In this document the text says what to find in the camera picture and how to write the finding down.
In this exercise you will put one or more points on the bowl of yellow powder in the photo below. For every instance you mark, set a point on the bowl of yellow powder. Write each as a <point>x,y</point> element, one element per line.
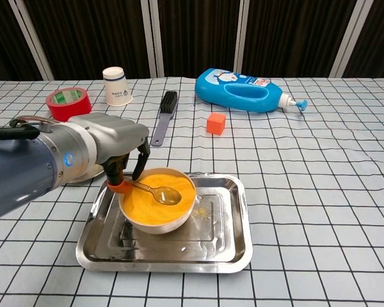
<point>153,212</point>

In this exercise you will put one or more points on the orange cube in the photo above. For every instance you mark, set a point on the orange cube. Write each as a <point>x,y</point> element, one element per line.
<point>216,124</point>

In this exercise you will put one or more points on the round stainless steel plate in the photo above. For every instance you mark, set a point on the round stainless steel plate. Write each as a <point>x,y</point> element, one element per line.
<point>89,175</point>

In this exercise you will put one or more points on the white screen frame post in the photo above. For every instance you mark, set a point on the white screen frame post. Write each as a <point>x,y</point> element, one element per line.
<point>31,38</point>
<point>349,38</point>
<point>156,38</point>
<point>243,38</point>

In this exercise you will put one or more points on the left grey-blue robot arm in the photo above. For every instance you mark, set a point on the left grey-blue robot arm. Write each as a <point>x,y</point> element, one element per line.
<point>19,172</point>

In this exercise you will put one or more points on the silver metal spoon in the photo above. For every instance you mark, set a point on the silver metal spoon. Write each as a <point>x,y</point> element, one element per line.
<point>168,195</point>

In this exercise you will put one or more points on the red tape roll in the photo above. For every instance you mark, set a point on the red tape roll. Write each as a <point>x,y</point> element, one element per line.
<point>70,110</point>

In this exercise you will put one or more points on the white black checkered tablecloth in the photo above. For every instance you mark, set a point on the white black checkered tablecloth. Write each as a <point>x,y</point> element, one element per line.
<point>307,192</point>

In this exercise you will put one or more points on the grey brush black bristles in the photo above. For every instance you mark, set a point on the grey brush black bristles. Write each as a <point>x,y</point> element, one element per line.
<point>166,108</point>

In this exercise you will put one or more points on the rectangular stainless steel tray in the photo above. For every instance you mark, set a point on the rectangular stainless steel tray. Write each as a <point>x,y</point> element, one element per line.
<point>211,243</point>

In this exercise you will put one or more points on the blue detergent bottle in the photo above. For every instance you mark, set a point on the blue detergent bottle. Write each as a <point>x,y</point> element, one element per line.
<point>217,88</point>

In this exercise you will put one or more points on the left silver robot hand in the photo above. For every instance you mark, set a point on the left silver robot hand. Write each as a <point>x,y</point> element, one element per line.
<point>118,137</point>

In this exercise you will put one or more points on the white paper cup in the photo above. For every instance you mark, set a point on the white paper cup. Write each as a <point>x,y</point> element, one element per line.
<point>116,88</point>

